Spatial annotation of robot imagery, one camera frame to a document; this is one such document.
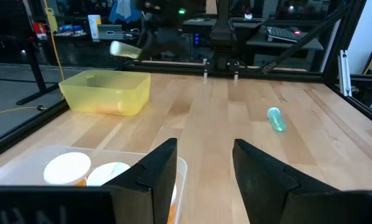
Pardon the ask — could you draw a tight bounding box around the yellow-green plastic jug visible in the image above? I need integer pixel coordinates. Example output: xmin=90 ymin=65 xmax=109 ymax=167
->
xmin=44 ymin=7 xmax=58 ymax=32

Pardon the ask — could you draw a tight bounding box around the yellow extension cable black plug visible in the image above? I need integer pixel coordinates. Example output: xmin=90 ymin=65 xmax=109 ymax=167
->
xmin=0 ymin=0 xmax=65 ymax=118

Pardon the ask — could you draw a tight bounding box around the grey box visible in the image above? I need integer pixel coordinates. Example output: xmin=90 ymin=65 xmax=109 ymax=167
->
xmin=97 ymin=24 xmax=124 ymax=40

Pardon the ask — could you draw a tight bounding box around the silver aluminium bracket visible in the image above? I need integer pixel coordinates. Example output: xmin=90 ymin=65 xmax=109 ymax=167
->
xmin=337 ymin=49 xmax=353 ymax=97

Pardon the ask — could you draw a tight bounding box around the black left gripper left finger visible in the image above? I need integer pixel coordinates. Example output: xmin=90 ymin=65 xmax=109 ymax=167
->
xmin=103 ymin=138 xmax=178 ymax=224

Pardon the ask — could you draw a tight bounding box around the teal pill vial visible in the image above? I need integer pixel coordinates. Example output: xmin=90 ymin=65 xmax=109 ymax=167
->
xmin=266 ymin=106 xmax=288 ymax=133

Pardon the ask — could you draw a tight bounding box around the black keyboard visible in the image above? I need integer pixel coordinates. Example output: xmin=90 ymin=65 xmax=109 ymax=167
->
xmin=265 ymin=26 xmax=301 ymax=43

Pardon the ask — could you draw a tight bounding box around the white container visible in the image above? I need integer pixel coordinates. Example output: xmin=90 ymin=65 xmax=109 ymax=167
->
xmin=87 ymin=14 xmax=102 ymax=40

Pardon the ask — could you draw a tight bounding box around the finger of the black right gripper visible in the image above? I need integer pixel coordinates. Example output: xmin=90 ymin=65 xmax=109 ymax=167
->
xmin=137 ymin=22 xmax=157 ymax=62

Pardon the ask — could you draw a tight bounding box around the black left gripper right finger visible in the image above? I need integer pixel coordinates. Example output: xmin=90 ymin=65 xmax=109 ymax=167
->
xmin=231 ymin=138 xmax=339 ymax=224

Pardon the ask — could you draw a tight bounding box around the black aluminium table frame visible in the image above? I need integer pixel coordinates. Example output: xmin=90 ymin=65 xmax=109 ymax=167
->
xmin=0 ymin=0 xmax=372 ymax=162

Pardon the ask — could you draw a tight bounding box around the yellow translucent plastic bin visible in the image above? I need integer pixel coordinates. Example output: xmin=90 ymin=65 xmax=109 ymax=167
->
xmin=58 ymin=69 xmax=152 ymax=117

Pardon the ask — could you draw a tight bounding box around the blue cloth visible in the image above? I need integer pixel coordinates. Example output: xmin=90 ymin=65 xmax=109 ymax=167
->
xmin=108 ymin=0 xmax=143 ymax=25

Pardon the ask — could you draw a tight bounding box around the orange pill bottle white cap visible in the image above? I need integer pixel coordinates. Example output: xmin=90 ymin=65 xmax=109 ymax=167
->
xmin=43 ymin=151 xmax=92 ymax=187
xmin=166 ymin=183 xmax=179 ymax=224
xmin=86 ymin=161 xmax=131 ymax=187

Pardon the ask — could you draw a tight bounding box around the black desk leg frame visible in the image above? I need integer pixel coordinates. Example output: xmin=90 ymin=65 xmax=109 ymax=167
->
xmin=16 ymin=37 xmax=55 ymax=106

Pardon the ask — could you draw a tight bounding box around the clear frosted plastic bin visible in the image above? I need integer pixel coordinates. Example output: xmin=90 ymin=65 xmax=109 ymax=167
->
xmin=0 ymin=145 xmax=188 ymax=224

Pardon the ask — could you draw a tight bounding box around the black desk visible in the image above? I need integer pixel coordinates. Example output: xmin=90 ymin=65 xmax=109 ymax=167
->
xmin=244 ymin=29 xmax=324 ymax=68

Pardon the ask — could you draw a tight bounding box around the small yellow pill vial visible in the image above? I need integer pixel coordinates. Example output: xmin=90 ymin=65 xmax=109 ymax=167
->
xmin=109 ymin=40 xmax=143 ymax=60

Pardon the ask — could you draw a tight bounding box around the small red container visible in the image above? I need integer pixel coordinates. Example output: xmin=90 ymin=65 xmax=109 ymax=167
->
xmin=32 ymin=22 xmax=47 ymax=35

